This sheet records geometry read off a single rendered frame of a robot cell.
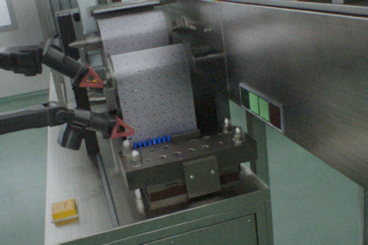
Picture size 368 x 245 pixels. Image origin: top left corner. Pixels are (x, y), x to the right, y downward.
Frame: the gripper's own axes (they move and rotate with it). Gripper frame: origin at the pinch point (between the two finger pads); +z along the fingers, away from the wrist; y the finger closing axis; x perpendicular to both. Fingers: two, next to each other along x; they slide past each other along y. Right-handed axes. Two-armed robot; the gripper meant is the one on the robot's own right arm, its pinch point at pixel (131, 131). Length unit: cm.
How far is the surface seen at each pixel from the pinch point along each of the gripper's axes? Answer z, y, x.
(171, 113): 10.2, 0.3, 9.6
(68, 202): -13.9, 8.7, -24.4
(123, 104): -5.4, 0.2, 7.9
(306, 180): 165, -118, -33
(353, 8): 9, 70, 48
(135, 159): -1.0, 17.7, -2.6
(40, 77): -14, -556, -106
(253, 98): 20.0, 30.2, 25.5
